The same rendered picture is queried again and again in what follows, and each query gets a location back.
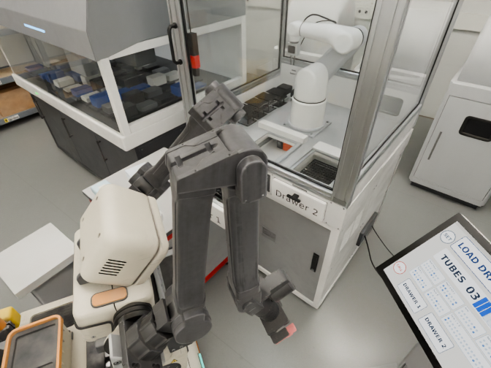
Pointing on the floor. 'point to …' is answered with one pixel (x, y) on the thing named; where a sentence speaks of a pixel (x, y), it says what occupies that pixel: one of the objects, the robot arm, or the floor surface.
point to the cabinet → (314, 242)
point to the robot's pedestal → (39, 266)
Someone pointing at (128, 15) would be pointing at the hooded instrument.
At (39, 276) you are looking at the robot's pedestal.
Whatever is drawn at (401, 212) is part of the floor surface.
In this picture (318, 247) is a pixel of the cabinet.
